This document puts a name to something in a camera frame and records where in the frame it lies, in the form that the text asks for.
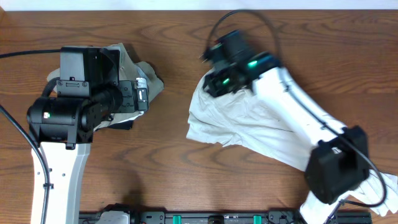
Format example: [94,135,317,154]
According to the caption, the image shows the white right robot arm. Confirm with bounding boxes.
[203,30,369,223]

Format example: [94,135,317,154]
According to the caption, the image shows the black garment under shorts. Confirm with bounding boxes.
[108,120,134,130]

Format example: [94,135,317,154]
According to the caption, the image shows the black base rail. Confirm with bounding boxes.
[79,203,373,224]

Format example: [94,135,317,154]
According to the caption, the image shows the folded khaki shorts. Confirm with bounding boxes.
[31,44,164,133]

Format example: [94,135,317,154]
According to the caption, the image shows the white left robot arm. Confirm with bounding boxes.
[27,44,149,223]

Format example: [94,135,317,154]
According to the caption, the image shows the light grey t-shirt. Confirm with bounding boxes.
[185,67,398,217]

